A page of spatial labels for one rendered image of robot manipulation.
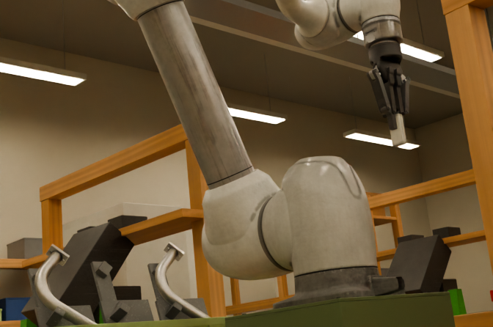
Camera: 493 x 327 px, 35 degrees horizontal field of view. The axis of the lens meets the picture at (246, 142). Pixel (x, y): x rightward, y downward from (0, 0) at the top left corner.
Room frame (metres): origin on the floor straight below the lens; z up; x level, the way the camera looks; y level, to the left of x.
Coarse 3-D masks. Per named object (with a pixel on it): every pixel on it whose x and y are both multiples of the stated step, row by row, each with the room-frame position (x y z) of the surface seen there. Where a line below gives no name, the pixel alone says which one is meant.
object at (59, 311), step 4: (56, 308) 1.91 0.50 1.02; (60, 308) 1.92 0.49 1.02; (56, 312) 1.91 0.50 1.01; (60, 312) 1.91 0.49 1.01; (64, 312) 1.92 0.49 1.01; (52, 316) 1.92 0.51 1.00; (56, 316) 1.91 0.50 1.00; (60, 316) 1.91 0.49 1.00; (48, 320) 1.93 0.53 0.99; (52, 320) 1.93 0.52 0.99; (56, 320) 1.92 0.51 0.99; (48, 324) 1.94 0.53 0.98; (52, 324) 1.94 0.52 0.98; (56, 324) 1.93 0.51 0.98
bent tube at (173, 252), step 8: (168, 248) 2.23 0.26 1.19; (176, 248) 2.21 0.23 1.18; (168, 256) 2.19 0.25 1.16; (176, 256) 2.22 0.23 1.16; (160, 264) 2.17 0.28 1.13; (168, 264) 2.18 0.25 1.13; (160, 272) 2.15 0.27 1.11; (160, 280) 2.14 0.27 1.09; (160, 288) 2.14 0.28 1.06; (168, 288) 2.14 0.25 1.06; (168, 296) 2.14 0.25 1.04; (176, 296) 2.15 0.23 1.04; (184, 304) 2.15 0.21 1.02; (184, 312) 2.16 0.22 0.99; (192, 312) 2.16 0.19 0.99; (200, 312) 2.16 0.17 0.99
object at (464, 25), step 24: (456, 24) 2.26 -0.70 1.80; (480, 24) 2.25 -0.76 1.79; (456, 48) 2.27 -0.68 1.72; (480, 48) 2.23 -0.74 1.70; (456, 72) 2.28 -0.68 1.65; (480, 72) 2.22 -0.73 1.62; (480, 96) 2.23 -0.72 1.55; (480, 120) 2.24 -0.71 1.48; (480, 144) 2.26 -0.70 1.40; (480, 168) 2.27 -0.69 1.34; (480, 192) 2.28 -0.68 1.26
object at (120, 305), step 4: (116, 304) 2.06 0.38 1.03; (120, 304) 2.01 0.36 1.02; (124, 304) 2.01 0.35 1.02; (116, 308) 2.04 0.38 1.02; (120, 308) 2.00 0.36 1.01; (124, 308) 2.00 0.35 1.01; (128, 308) 2.01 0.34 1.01; (112, 312) 2.04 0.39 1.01; (116, 312) 2.01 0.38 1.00; (120, 312) 2.01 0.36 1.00; (124, 312) 2.01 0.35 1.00; (112, 316) 2.03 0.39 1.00; (116, 316) 2.02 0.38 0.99; (120, 316) 2.02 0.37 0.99; (116, 320) 2.04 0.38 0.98
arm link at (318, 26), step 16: (288, 0) 1.58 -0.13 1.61; (320, 0) 1.70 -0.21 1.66; (336, 0) 1.70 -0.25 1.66; (288, 16) 1.66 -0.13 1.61; (304, 16) 1.68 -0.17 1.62; (320, 16) 1.69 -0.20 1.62; (336, 16) 1.70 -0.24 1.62; (304, 32) 1.74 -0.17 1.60; (320, 32) 1.72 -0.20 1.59; (336, 32) 1.72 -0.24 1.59; (352, 32) 1.73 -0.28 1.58; (320, 48) 1.80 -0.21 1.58
